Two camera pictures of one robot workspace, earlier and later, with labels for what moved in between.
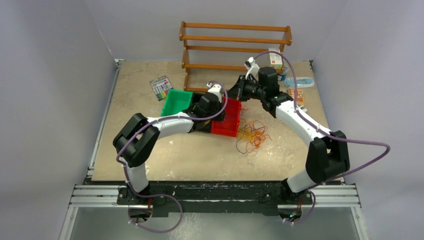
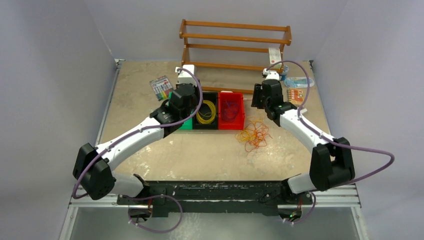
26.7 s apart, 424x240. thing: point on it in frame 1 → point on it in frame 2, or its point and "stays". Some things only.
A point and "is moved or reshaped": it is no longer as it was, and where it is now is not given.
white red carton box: x=276 y=59 stays
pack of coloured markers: x=161 y=86 stays
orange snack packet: x=300 y=95 stays
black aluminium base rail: x=215 y=196 stays
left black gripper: x=220 y=106 → x=196 y=93
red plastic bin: x=229 y=127 is moved or reshaped
